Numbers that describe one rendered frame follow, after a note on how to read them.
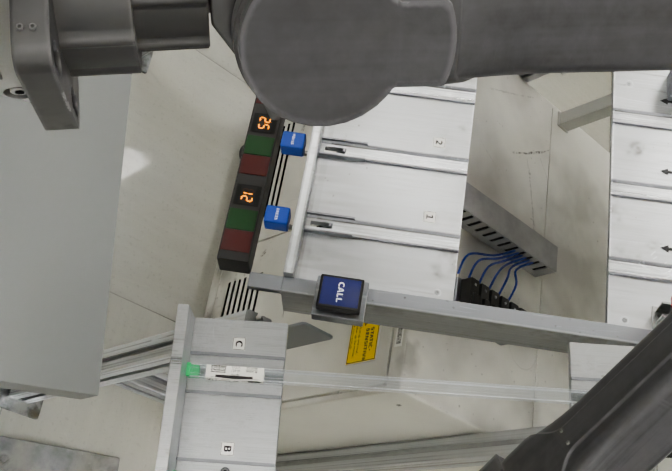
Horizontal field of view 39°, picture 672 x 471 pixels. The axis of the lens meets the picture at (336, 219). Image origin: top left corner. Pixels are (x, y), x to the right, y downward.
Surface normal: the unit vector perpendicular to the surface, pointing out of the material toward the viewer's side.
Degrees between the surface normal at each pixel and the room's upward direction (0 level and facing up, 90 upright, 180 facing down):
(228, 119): 0
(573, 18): 51
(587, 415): 97
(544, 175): 0
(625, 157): 44
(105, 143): 0
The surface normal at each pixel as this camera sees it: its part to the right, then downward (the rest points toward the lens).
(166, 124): 0.69, -0.24
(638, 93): 0.00, -0.47
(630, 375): -0.76, -0.51
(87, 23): 0.15, 0.66
